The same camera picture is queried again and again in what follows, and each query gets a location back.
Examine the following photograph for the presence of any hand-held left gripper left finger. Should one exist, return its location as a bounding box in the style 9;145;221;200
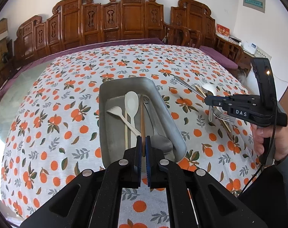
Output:
20;135;144;228

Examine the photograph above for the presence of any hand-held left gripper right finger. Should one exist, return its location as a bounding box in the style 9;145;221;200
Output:
145;135;269;228

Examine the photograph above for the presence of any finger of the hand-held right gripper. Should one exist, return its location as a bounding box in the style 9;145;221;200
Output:
204;95;252;110
229;94;261;102

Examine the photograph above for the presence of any metal spoon with smiley handle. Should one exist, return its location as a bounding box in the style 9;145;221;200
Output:
141;94;173;154

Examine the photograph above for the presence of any metal fork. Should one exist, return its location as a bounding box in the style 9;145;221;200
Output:
211;106;237;124

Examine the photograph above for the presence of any pale wooden chopstick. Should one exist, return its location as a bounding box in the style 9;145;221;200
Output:
124;114;130;149
196;84;233;134

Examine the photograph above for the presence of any brown wooden chopstick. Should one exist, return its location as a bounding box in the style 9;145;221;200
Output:
140;94;146;145

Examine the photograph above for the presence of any rectangular metal tray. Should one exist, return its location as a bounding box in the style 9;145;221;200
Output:
98;77;188;169

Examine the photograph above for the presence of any white plastic fork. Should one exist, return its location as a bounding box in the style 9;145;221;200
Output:
107;106;141;136

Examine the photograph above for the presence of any white plastic spoon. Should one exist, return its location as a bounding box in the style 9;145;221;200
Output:
124;91;139;136

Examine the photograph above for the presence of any person's right forearm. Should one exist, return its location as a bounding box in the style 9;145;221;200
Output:
274;158;288;209

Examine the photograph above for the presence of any person's right hand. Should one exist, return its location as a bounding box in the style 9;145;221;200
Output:
252;124;288;165

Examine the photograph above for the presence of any steel spoon on table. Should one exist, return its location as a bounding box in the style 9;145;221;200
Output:
201;84;217;121

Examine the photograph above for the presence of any grey white plastic bag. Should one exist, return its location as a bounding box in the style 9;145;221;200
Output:
238;68;251;86

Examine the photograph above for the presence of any wooden side table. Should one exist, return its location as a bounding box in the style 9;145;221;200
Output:
215;34;256;74

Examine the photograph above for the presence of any beige box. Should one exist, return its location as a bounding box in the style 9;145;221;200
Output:
255;47;272;61

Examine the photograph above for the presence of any purple armchair cushion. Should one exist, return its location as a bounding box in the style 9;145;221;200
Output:
200;46;238;70

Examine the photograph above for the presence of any red printed box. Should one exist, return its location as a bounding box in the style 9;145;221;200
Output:
216;24;230;40

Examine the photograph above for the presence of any orange fruit print tablecloth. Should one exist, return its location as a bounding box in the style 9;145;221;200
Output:
0;45;260;228

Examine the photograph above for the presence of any carved wooden armchair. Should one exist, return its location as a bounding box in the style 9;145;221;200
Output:
163;0;244;69

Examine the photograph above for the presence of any carved wooden sofa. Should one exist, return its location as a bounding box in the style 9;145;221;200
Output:
13;0;189;63

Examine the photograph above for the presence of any black cable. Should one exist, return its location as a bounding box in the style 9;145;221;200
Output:
239;114;277;195

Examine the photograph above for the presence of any wall electrical panel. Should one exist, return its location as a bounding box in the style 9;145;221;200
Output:
243;0;266;12

